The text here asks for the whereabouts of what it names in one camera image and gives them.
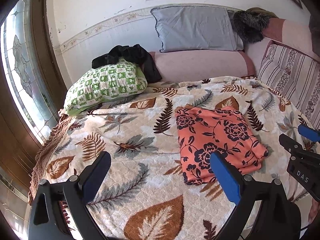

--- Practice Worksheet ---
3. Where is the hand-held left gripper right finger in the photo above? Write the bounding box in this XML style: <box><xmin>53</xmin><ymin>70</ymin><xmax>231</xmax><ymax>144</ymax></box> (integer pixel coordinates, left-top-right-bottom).
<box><xmin>210</xmin><ymin>151</ymin><xmax>302</xmax><ymax>240</ymax></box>

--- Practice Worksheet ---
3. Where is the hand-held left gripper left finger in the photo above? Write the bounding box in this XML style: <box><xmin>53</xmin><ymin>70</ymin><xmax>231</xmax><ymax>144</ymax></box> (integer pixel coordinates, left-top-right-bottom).
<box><xmin>28</xmin><ymin>151</ymin><xmax>112</xmax><ymax>240</ymax></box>

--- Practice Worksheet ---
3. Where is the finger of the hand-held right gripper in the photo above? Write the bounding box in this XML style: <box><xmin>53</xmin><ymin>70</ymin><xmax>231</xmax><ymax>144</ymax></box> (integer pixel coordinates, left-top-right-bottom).
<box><xmin>297</xmin><ymin>124</ymin><xmax>320</xmax><ymax>143</ymax></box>
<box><xmin>279</xmin><ymin>133</ymin><xmax>304</xmax><ymax>157</ymax></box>

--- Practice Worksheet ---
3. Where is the orange floral garment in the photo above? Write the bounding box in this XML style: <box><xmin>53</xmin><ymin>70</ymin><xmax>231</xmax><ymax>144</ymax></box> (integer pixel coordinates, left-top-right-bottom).
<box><xmin>174</xmin><ymin>106</ymin><xmax>269</xmax><ymax>186</ymax></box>

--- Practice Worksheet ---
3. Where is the person's right forearm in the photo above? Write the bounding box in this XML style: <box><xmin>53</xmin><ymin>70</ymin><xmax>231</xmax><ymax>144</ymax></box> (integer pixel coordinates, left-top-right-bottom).
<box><xmin>308</xmin><ymin>200</ymin><xmax>320</xmax><ymax>231</ymax></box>

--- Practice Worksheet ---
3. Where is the brown quilted bedspread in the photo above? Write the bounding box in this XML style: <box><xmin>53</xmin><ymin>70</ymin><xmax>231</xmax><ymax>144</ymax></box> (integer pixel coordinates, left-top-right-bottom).
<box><xmin>27</xmin><ymin>109</ymin><xmax>75</xmax><ymax>205</ymax></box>

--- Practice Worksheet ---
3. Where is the cream leaf print blanket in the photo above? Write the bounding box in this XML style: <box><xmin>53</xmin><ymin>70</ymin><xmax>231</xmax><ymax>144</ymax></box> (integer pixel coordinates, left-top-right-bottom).
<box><xmin>32</xmin><ymin>76</ymin><xmax>313</xmax><ymax>240</ymax></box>

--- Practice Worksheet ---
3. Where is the striped floral pillow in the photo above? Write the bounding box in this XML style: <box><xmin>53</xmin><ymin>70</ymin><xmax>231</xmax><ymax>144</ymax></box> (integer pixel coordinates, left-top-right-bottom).
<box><xmin>257</xmin><ymin>44</ymin><xmax>320</xmax><ymax>123</ymax></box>

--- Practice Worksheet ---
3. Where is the green checked pillow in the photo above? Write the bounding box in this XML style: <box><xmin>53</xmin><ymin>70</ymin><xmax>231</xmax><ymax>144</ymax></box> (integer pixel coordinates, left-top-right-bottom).
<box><xmin>64</xmin><ymin>57</ymin><xmax>148</xmax><ymax>117</ymax></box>

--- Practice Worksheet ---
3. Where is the pink backrest cushion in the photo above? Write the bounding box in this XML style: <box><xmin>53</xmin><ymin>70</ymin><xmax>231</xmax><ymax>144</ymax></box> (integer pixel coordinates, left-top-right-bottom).
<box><xmin>244</xmin><ymin>17</ymin><xmax>320</xmax><ymax>63</ymax></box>

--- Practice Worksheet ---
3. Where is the grey cloth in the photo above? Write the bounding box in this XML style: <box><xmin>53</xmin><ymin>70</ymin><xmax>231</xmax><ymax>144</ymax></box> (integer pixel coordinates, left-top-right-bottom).
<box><xmin>309</xmin><ymin>15</ymin><xmax>320</xmax><ymax>41</ymax></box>

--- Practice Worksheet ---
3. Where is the pink bolster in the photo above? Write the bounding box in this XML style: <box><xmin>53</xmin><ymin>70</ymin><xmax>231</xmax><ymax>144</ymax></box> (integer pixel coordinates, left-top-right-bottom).
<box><xmin>149</xmin><ymin>50</ymin><xmax>255</xmax><ymax>83</ymax></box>

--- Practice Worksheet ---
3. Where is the dark furry cushion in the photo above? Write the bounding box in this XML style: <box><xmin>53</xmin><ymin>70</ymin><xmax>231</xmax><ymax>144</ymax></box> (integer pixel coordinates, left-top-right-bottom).
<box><xmin>231</xmin><ymin>10</ymin><xmax>273</xmax><ymax>43</ymax></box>

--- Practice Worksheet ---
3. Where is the olive cloth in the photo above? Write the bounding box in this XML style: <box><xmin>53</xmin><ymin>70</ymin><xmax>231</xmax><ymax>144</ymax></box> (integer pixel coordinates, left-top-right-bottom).
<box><xmin>246</xmin><ymin>7</ymin><xmax>275</xmax><ymax>18</ymax></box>

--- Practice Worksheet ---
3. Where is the black cloth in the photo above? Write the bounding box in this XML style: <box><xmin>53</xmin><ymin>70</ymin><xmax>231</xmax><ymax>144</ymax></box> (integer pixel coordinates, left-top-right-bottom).
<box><xmin>91</xmin><ymin>44</ymin><xmax>163</xmax><ymax>83</ymax></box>

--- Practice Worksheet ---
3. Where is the stained glass window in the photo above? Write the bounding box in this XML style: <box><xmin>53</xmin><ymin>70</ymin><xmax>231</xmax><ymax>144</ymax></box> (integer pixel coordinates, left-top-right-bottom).
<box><xmin>0</xmin><ymin>0</ymin><xmax>59</xmax><ymax>143</ymax></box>

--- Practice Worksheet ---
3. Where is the grey pillow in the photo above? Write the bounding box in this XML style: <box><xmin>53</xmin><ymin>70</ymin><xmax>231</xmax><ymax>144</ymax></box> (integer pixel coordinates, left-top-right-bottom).
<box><xmin>150</xmin><ymin>6</ymin><xmax>244</xmax><ymax>53</ymax></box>

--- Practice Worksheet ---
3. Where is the brown wooden window frame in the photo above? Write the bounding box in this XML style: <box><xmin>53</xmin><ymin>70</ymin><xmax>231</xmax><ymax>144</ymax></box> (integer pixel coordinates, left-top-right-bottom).
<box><xmin>0</xmin><ymin>0</ymin><xmax>68</xmax><ymax>195</ymax></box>

